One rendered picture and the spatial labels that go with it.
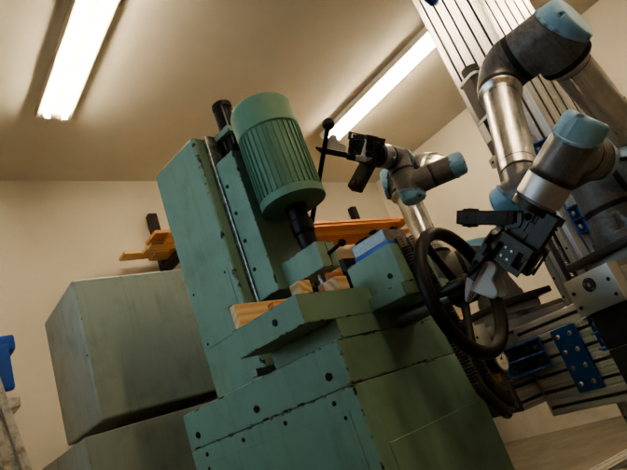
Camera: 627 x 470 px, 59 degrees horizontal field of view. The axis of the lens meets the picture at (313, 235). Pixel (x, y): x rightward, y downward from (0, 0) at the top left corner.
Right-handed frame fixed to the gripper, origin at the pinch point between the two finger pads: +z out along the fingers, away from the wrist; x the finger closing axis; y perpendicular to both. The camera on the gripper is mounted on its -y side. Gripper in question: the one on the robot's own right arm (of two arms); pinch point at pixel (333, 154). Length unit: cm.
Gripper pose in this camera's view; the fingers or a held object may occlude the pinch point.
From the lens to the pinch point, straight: 153.3
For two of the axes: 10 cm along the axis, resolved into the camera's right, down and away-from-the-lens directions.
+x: 7.1, 2.5, -6.5
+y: 1.9, -9.7, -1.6
